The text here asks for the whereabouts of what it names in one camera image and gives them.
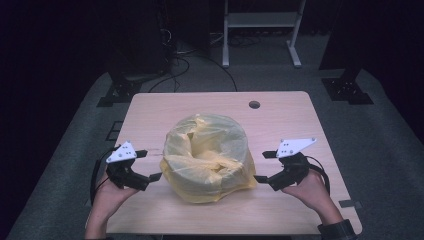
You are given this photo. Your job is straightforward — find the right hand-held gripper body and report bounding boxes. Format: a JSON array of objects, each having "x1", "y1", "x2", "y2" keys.
[{"x1": 267, "y1": 137, "x2": 318, "y2": 192}]

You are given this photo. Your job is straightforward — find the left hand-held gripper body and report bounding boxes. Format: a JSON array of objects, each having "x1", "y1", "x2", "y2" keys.
[{"x1": 105, "y1": 140, "x2": 151, "y2": 192}]

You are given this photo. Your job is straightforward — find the yellow plastic garbage bag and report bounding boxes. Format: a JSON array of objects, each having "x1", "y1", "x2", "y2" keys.
[{"x1": 159, "y1": 113, "x2": 258, "y2": 204}]

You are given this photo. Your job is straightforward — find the person's left hand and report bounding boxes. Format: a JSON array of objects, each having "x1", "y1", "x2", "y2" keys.
[{"x1": 94, "y1": 174, "x2": 139, "y2": 214}]

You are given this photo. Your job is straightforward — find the person's right hand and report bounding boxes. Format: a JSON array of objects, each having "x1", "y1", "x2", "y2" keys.
[{"x1": 282, "y1": 169, "x2": 336, "y2": 219}]

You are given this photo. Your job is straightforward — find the black stand base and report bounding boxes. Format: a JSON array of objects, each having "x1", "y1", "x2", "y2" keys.
[
  {"x1": 321, "y1": 68, "x2": 374, "y2": 106},
  {"x1": 96, "y1": 79, "x2": 143, "y2": 108}
]

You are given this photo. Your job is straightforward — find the dark equipment cabinet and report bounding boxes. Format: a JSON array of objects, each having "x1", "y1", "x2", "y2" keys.
[{"x1": 109, "y1": 0, "x2": 173, "y2": 81}]

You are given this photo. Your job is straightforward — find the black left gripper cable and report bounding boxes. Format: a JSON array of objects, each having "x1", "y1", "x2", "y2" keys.
[{"x1": 89, "y1": 144, "x2": 122, "y2": 204}]

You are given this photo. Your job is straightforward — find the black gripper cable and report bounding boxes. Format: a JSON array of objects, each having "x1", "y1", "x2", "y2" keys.
[
  {"x1": 89, "y1": 144, "x2": 122, "y2": 204},
  {"x1": 305, "y1": 155, "x2": 332, "y2": 196}
]

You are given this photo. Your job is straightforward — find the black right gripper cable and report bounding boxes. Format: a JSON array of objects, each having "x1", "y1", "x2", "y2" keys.
[{"x1": 305, "y1": 155, "x2": 332, "y2": 196}]

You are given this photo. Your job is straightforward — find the grey table edge bracket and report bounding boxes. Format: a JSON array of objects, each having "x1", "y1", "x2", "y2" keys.
[{"x1": 338, "y1": 199, "x2": 363, "y2": 210}]

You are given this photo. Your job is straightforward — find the black floor cables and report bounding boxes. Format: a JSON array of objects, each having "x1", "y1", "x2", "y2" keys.
[{"x1": 148, "y1": 54, "x2": 238, "y2": 93}]

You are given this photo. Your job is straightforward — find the white metal stand frame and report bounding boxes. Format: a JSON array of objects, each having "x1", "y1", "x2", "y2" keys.
[{"x1": 222, "y1": 0, "x2": 307, "y2": 69}]

